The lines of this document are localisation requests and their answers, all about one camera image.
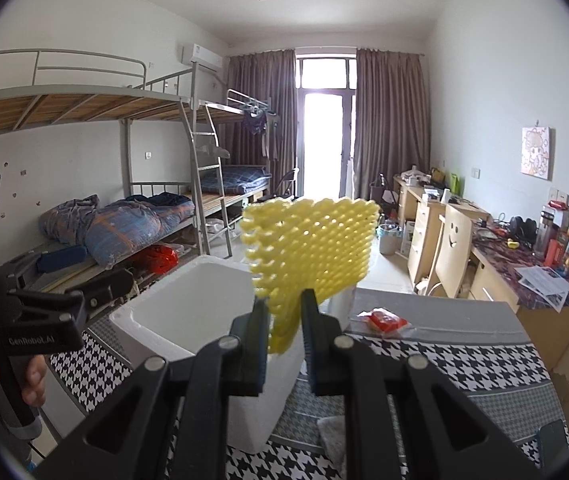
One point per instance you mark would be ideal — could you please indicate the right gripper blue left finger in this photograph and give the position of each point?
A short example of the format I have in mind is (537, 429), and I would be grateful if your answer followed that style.
(169, 419)

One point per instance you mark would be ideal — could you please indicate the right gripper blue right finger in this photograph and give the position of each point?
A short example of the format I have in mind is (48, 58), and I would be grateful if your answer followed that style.
(404, 418)

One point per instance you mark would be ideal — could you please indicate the yellow foam fruit net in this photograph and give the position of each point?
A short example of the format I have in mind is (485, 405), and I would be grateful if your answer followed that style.
(322, 245)

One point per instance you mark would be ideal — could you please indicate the houndstooth tablecloth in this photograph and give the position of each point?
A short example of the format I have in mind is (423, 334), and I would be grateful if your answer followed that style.
(402, 417)

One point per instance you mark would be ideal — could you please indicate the black smartphone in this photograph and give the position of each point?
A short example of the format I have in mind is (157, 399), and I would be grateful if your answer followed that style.
(552, 442)

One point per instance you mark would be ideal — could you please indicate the grey fuzzy cloth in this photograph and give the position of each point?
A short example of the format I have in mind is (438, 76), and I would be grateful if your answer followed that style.
(332, 432)

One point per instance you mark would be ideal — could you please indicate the blue plaid quilt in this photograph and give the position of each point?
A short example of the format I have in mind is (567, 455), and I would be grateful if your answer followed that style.
(113, 232)

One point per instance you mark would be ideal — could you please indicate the red snack packet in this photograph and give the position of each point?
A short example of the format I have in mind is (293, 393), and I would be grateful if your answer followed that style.
(383, 322)

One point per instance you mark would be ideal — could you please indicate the white styrofoam box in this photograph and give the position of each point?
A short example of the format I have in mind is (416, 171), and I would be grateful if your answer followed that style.
(193, 306)

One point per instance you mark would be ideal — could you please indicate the wooden desk near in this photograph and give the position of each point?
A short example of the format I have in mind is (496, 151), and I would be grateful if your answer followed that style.
(498, 278)

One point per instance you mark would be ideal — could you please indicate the wooden desk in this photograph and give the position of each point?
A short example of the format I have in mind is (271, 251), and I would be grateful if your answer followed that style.
(498, 278)
(421, 218)

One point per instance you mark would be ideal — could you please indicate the smiley face wooden chair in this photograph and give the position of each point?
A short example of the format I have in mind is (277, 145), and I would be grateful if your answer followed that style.
(454, 248)

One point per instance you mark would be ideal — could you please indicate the papers on desk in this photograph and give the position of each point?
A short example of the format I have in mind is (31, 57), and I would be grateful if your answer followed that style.
(545, 282)

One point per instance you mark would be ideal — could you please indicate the metal bunk bed near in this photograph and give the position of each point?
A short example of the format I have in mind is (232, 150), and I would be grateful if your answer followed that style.
(75, 123)

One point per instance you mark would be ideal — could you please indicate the metal bunk bed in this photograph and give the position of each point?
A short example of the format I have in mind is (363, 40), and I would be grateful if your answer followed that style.
(217, 179)
(75, 123)

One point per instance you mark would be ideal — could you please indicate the white bucket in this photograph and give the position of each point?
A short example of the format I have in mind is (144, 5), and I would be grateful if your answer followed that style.
(390, 237)

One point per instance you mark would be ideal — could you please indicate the black headphones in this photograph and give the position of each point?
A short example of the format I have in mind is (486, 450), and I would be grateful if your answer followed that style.
(520, 229)

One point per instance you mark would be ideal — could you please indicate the wooden desk far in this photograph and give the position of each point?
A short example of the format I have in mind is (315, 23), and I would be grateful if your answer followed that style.
(421, 218)

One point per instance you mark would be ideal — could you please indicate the clear water bottle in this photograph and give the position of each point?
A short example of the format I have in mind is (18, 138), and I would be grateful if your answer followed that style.
(543, 235)

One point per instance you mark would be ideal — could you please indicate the metal bunk bed far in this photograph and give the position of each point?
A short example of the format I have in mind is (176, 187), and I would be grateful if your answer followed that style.
(217, 179)

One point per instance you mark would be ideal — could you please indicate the black folding chair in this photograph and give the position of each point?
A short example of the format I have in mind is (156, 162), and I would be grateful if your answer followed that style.
(285, 185)

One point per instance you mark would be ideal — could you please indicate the white air conditioner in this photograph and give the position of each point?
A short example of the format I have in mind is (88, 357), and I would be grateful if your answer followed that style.
(194, 53)

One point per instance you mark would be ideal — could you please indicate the right brown curtain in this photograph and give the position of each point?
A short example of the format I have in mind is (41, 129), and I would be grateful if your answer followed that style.
(393, 127)

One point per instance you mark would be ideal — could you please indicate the brown curtain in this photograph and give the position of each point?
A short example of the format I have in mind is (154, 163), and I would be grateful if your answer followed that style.
(267, 132)
(393, 127)

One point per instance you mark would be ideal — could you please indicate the left brown curtain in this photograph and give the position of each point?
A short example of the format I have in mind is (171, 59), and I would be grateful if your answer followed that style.
(267, 132)

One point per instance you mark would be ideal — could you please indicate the wall power socket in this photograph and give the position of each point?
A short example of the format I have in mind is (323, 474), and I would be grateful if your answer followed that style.
(558, 196)

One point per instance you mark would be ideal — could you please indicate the pink wall picture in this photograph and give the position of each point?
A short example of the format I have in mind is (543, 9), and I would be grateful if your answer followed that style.
(537, 152)

